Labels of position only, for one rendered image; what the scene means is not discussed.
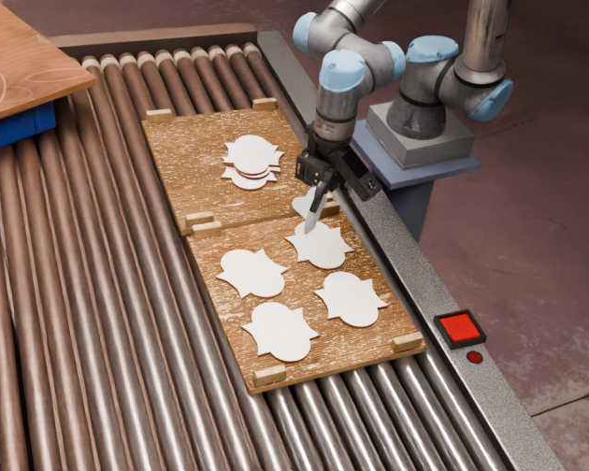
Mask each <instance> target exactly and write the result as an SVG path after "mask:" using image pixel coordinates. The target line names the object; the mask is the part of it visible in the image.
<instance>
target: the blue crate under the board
mask: <svg viewBox="0 0 589 471"><path fill-rule="evenodd" d="M55 126H56V122H55V115H54V107H53V100H51V101H49V102H47V103H44V104H41V105H38V106H35V107H31V108H28V109H25V110H23V111H21V112H18V113H15V114H12V115H9V116H6V117H5V118H2V119H0V148H2V147H4V146H6V145H9V144H11V143H14V142H17V141H19V140H22V139H25V138H26V137H29V136H33V135H36V134H39V133H41V132H44V131H47V130H49V129H51V128H54V127H55Z"/></svg>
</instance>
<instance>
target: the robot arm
mask: <svg viewBox="0 0 589 471"><path fill-rule="evenodd" d="M385 1H386V0H334V1H333V2H332V3H331V4H330V5H329V7H328V8H327V9H326V10H325V11H324V12H323V14H322V15H319V14H315V13H312V12H310V13H307V14H306V15H303V16H302V17H301V18H300V19H299V20H298V22H297V23H296V25H295V28H294V33H293V40H294V44H295V45H296V47H297V48H299V49H300V50H302V51H303V52H305V53H306V54H307V55H308V56H309V57H311V58H314V59H316V60H318V61H320V62H322V63H323V65H322V69H321V72H320V75H319V81H320V82H319V90H318V97H317V105H316V112H315V120H314V121H313V122H312V123H311V124H308V125H307V126H306V127H305V133H306V134H308V135H309V140H308V146H307V147H306V148H305V149H303V150H302V152H301V153H300V154H299V155H297V158H296V166H295V174H294V177H295V178H297V179H299V180H301V181H303V183H305V184H307V185H309V186H310V187H311V186H312V185H315V186H317V187H316V188H311V189H309V192H308V194H307V195H306V196H305V197H296V198H295V199H294V200H293V202H292V206H293V208H294V209H295V210H296V211H297V212H298V213H299V214H300V215H301V216H302V217H303V218H304V219H305V220H306V222H305V227H304V234H305V235H307V234H308V233H309V232H311V231H312V230H313V229H314V228H315V226H316V222H317V220H318V219H319V218H320V214H321V211H322V209H323V207H324V206H325V204H326V201H327V196H326V194H327V192H328V191H329V192H331V193H332V192H333V191H334V190H335V189H336V188H337V187H338V186H339V185H340V186H341V190H342V191H343V195H344V197H345V198H346V199H348V198H350V197H351V195H352V190H354V191H355V192H356V194H357V195H358V196H359V197H360V199H361V200H362V201H363V202H366V201H368V200H370V199H371V198H372V197H374V196H375V195H376V194H377V193H378V192H379V191H380V190H381V185H380V183H379V182H378V181H377V180H376V178H375V177H374V176H373V174H372V173H371V172H370V171H369V169H368V168H367V167H366V165H365V164H364V163H363V162H362V160H361V159H360V158H359V156H358V155H357V154H356V153H355V151H354V150H353V149H352V147H351V146H350V145H349V144H350V143H351V141H352V135H353V132H354V126H355V121H356V115H357V109H358V104H359V101H360V99H362V98H364V97H366V96H367V95H369V94H371V93H374V92H375V91H377V90H378V89H380V88H382V87H384V86H388V85H390V84H391V83H392V82H393V81H394V80H396V79H398V78H400V77H401V76H402V79H401V83H400V88H399V92H398V94H397V96H396V98H395V100H394V102H393V103H392V104H391V105H390V106H389V108H388V111H387V116H386V122H387V124H388V126H389V127H390V128H391V129H392V130H393V131H394V132H396V133H397V134H399V135H401V136H403V137H406V138H410V139H415V140H430V139H434V138H437V137H439V136H441V135H442V134H443V132H444V130H445V126H446V111H445V105H447V106H449V107H452V108H454V109H456V110H457V111H459V112H461V113H463V114H465V115H467V116H469V118H470V119H473V120H475V121H479V122H488V121H490V120H491V119H492V118H493V117H494V116H495V115H496V114H497V113H498V112H499V111H500V110H501V109H502V107H503V106H504V105H505V104H506V102H507V101H508V99H509V97H510V94H511V92H512V89H513V82H512V81H511V80H510V79H509V78H505V74H506V64H505V62H504V60H503V59H502V58H501V56H502V51H503V46H504V41H505V36H506V31H507V26H508V20H509V15H510V6H511V1H512V0H469V7H468V14H467V27H466V33H465V41H464V47H463V53H462V54H460V55H459V54H458V51H459V46H458V44H457V43H456V42H455V41H454V40H452V39H450V38H448V37H445V36H421V37H418V38H416V39H414V40H413V41H412V42H411V43H410V44H409V49H408V53H407V55H406V57H405V55H404V52H403V51H402V49H400V47H399V46H398V45H396V43H394V42H391V41H384V42H379V43H377V44H376V45H374V44H372V43H370V42H368V41H366V40H364V39H363V38H362V37H360V36H357V35H356V34H357V33H358V32H359V31H360V30H361V28H362V27H363V26H364V25H365V24H366V23H367V21H368V20H369V19H370V18H371V17H372V16H373V15H374V13H375V12H376V11H377V10H378V9H379V8H380V7H381V5H382V4H383V3H384V2H385ZM402 74H403V75H402ZM305 152H307V153H305ZM304 153H305V154H304ZM298 164H300V166H299V174H298V173H297V170H298Z"/></svg>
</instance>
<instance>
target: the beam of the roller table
mask: <svg viewBox="0 0 589 471"><path fill-rule="evenodd" d="M256 47H257V49H258V50H259V51H260V53H261V55H262V59H263V60H264V62H265V64H266V66H267V68H268V69H269V71H270V73H271V74H272V76H273V78H274V79H275V80H276V82H277V83H278V85H279V87H280V89H281V91H282V92H283V94H284V96H285V97H286V99H287V101H288V103H289V104H290V106H291V108H292V109H293V111H294V113H295V115H296V117H297V118H298V119H299V121H300V122H301V124H302V126H303V127H304V129H305V127H306V126H307V125H308V124H311V123H312V122H313V121H314V120H315V112H316V105H317V97H318V91H317V89H316V88H315V86H314V84H313V83H312V81H311V80H310V78H309V76H308V75H307V73H306V72H305V70H304V69H303V67H302V66H301V64H300V63H299V62H298V60H297V59H296V57H295V55H294V54H293V52H292V51H291V49H290V48H289V46H288V45H287V43H286V42H285V40H284V39H283V37H282V35H281V34H280V32H279V31H267V32H257V46H256ZM346 200H347V201H348V203H349V205H350V206H351V208H352V210H353V212H354V214H355V215H356V217H357V219H358V220H359V222H360V223H361V224H362V226H363V228H364V229H365V231H366V233H367V235H368V237H369V239H370V240H371V242H372V244H373V245H374V247H375V249H376V250H377V252H378V254H379V255H380V257H381V258H382V260H383V262H384V263H385V265H386V267H387V268H388V270H389V272H390V273H391V275H392V277H393V278H394V280H395V283H396V284H397V286H398V288H399V289H400V291H401V292H402V293H403V295H404V297H405V298H406V300H407V302H408V303H409V306H410V307H411V309H412V311H413V312H414V314H415V316H416V317H417V319H418V321H419V322H420V324H421V325H422V327H423V328H424V331H425V332H426V334H427V336H428V337H429V339H430V341H431V342H432V344H433V346H434V347H435V349H436V351H437V352H438V355H439V356H440V358H441V360H442V361H443V363H444V364H445V365H446V367H447V369H448V370H449V372H450V374H451V376H452V377H453V380H454V381H455V383H456V385H457V386H458V388H459V390H460V391H461V393H462V395H464V397H465V399H466V400H467V403H468V404H469V406H470V408H471V409H472V411H473V413H474V414H475V416H476V418H477V420H478V421H479V423H480V425H481V427H482V429H483V430H484V432H485V433H486V434H487V436H488V438H489V439H490V441H491V443H492V444H493V446H494V448H495V449H496V452H497V453H498V455H499V457H500V458H501V460H502V462H503V464H504V465H505V466H506V468H507V469H508V471H566V469H565V468H564V466H563V465H562V464H561V462H560V461H559V459H558V458H557V456H556V455H555V453H554V452H553V450H552V448H551V447H550V445H549V444H548V442H547V440H546V439H545V437H544V436H543V434H542V433H541V431H540V430H539V428H538V427H537V425H536V424H535V423H534V421H533V420H532V418H531V416H530V415H529V413H528V412H527V410H526V409H525V407H524V405H523V404H522V402H521V401H520V399H519V398H518V396H517V394H516V393H515V391H514V390H513V389H512V387H511V386H510V384H509V383H508V381H507V380H506V378H505V377H504V375H503V374H502V372H501V370H500V369H499V367H498V366H497V364H496V362H495V361H494V359H493V358H492V356H491V355H490V353H489V352H488V350H487V349H486V347H485V346H484V345H483V343H481V344H477V345H473V346H468V347H464V348H460V349H456V350H450V349H449V347H448V345H447V344H446V342H445V341H444V339H443V337H442V336H441V334H440V332H439V331H438V328H437V327H436V325H435V324H434V323H433V319H434V317H435V316H436V315H440V314H445V313H450V312H454V311H459V310H461V309H460V307H459V306H458V305H457V304H456V302H455V301H454V299H453V297H452V295H451V294H450V292H449V291H448V289H447V288H446V286H445V285H444V283H443V282H442V280H441V279H440V277H439V275H438V273H437V272H436V270H435V269H434V267H433V266H432V265H431V264H430V262H429V261H428V259H427V258H426V256H425V255H424V252H423V251H422V249H421V248H420V246H419V245H418V243H417V242H416V240H415V239H414V237H413V236H412V234H411V233H410V231H409V229H408V227H407V226H406V224H405V223H404V222H403V221H402V219H401V218H400V216H399V215H398V213H397V212H396V210H395V208H394V207H393V205H392V203H391V202H390V200H389V199H388V197H387V196H386V194H385V193H384V191H383V190H382V189H381V190H380V191H379V192H378V193H377V194H376V195H375V196H374V197H372V198H371V199H370V200H368V201H366V202H363V201H362V200H361V199H360V197H359V196H358V195H357V194H356V192H355V191H354V190H352V195H351V197H350V198H348V199H346ZM472 350H475V351H477V352H479V353H480V354H481V355H482V357H483V361H482V363H480V364H473V363H471V362H470V361H469V360H468V359H467V353H468V352H469V351H472Z"/></svg>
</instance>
